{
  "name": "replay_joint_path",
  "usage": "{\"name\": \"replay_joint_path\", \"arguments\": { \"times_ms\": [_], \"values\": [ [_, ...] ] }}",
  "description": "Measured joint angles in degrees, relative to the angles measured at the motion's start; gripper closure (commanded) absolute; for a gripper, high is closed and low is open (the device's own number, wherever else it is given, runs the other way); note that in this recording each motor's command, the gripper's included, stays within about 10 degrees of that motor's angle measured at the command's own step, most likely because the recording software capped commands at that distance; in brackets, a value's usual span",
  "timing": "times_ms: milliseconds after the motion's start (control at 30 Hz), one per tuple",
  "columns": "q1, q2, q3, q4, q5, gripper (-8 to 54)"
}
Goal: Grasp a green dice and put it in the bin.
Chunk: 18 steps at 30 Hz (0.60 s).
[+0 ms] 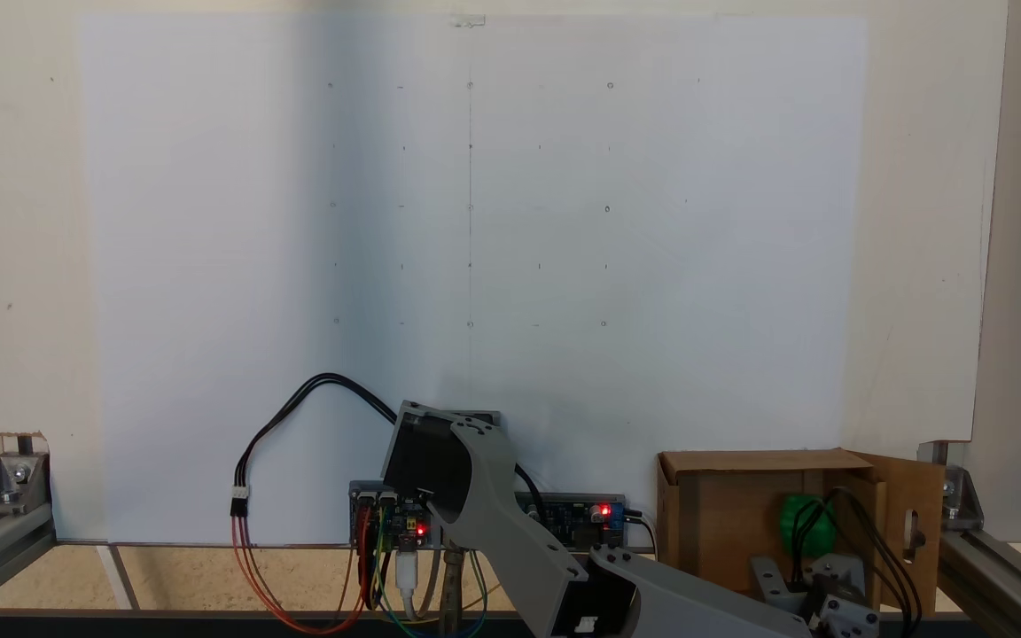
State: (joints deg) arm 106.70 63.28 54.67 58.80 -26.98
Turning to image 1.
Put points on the green dice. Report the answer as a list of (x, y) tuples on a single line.
[(807, 527)]

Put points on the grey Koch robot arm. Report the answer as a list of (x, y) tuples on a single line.
[(493, 514)]

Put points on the brown cardboard box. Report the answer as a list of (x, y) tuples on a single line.
[(723, 514)]

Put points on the blue power circuit board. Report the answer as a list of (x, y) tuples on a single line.
[(577, 518)]

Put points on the motor driver circuit board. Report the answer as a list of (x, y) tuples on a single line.
[(386, 518)]

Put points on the clear tape strip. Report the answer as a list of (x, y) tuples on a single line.
[(468, 19)]

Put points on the metal corner bracket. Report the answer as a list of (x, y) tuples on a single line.
[(12, 483), (954, 496)]

